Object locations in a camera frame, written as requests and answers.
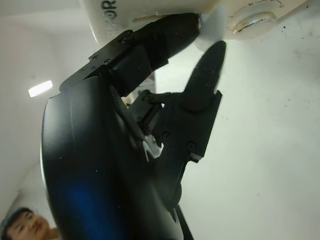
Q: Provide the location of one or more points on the person's face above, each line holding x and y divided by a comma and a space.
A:
27, 221

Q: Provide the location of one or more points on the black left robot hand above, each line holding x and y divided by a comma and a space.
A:
100, 162

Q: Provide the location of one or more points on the bright ceiling light panel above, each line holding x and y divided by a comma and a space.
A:
40, 88

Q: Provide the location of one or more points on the cream two-slot toaster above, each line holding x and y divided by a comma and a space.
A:
150, 7

